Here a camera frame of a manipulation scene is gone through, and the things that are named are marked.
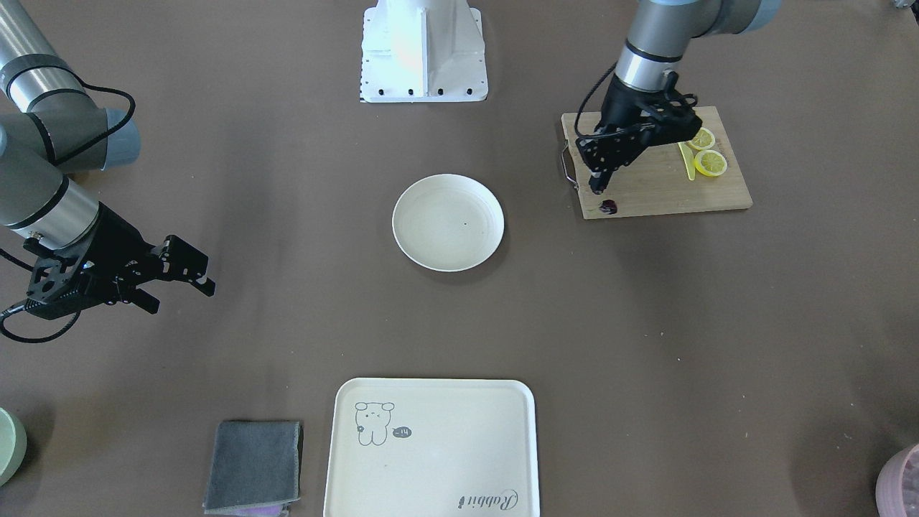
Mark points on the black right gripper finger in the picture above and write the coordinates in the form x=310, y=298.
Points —
x=142, y=299
x=183, y=262

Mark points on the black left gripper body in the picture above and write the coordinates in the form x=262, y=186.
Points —
x=622, y=106

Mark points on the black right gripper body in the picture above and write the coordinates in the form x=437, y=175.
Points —
x=117, y=239

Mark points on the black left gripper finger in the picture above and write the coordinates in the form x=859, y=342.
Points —
x=600, y=177

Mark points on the cream round plate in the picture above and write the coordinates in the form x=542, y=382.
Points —
x=448, y=223

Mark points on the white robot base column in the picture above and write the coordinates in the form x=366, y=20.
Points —
x=423, y=52

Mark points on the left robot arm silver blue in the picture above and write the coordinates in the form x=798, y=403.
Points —
x=662, y=30

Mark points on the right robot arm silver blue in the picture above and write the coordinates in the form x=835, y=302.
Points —
x=57, y=130

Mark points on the cream rabbit tray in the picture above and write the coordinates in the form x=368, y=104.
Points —
x=433, y=447

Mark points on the wooden cutting board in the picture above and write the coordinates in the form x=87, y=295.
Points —
x=656, y=183

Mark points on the yellow plastic knife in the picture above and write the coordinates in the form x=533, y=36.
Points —
x=688, y=158

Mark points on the lemon slice upper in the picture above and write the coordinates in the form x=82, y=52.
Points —
x=704, y=139

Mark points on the lemon slice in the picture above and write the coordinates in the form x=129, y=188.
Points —
x=710, y=163
x=704, y=139

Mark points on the lemon slice lower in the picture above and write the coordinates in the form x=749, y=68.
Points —
x=710, y=163

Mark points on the green bowl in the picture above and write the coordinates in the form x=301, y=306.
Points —
x=13, y=445

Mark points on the dark grey folded cloth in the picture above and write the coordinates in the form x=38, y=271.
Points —
x=255, y=468

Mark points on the pink bowl with ice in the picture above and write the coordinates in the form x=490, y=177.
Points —
x=896, y=492

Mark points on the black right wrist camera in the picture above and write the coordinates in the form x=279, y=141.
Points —
x=67, y=280

